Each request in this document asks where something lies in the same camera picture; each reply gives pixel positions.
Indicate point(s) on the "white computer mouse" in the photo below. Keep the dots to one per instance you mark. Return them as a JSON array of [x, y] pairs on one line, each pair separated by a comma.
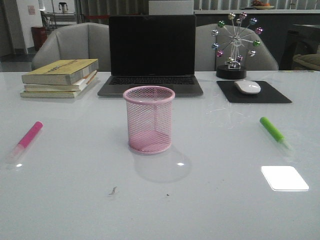
[[247, 87]]

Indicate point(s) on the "pink mesh pen holder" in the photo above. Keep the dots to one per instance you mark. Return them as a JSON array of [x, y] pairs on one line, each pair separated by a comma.
[[149, 118]]

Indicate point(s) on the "yellow book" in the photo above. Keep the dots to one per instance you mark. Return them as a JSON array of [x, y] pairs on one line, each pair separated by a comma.
[[61, 72], [52, 94]]

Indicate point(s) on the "ferris wheel desk ornament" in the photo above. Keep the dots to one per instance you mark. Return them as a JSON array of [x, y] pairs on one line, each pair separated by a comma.
[[232, 69]]

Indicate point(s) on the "grey armchair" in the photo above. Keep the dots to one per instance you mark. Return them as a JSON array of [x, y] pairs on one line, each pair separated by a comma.
[[79, 41], [205, 59]]

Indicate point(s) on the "right grey armchair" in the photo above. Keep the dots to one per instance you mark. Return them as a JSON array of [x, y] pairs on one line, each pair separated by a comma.
[[205, 59]]

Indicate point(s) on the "yellow top book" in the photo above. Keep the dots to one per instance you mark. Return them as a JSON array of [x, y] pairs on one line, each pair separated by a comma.
[[61, 72]]

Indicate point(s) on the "left grey armchair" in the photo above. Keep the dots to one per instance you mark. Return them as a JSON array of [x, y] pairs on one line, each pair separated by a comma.
[[79, 41]]

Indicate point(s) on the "bottom yellow book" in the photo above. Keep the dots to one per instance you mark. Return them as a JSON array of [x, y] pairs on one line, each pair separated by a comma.
[[52, 94]]

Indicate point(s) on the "red trash bin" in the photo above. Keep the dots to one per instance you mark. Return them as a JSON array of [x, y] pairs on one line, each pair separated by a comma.
[[39, 35]]

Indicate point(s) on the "middle white book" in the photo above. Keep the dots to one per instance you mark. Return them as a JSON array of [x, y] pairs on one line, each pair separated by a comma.
[[76, 87]]

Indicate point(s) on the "pink highlighter pen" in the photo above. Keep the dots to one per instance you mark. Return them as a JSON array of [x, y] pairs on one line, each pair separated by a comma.
[[22, 145]]

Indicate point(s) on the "green highlighter pen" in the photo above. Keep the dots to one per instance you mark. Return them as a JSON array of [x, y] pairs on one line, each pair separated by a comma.
[[275, 133]]

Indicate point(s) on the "fruit bowl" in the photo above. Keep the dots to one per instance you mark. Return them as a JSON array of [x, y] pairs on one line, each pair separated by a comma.
[[260, 5]]

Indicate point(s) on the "grey open laptop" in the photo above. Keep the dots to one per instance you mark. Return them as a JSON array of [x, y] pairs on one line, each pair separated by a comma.
[[152, 50]]

